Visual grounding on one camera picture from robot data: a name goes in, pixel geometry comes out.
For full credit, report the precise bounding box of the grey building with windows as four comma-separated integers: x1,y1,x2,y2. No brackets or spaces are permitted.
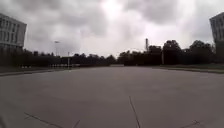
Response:
0,13,28,53

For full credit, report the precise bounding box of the row of dark trees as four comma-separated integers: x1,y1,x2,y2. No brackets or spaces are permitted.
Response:
0,39,218,68

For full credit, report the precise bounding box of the dark glass building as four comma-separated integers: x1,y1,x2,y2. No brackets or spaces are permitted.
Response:
209,12,224,63

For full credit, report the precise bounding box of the grey concrete pavement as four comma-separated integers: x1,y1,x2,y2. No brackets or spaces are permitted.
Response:
0,65,224,128

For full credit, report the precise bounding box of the street lamp pole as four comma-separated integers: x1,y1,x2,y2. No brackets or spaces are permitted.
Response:
53,40,61,57

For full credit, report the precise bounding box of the tall chimney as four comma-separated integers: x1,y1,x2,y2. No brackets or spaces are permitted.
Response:
144,37,150,53

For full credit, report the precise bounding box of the grass strip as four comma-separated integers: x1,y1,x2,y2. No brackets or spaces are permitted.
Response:
0,65,64,77
151,63,224,74

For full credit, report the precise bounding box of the pale pole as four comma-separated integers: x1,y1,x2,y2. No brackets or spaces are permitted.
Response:
67,51,71,70

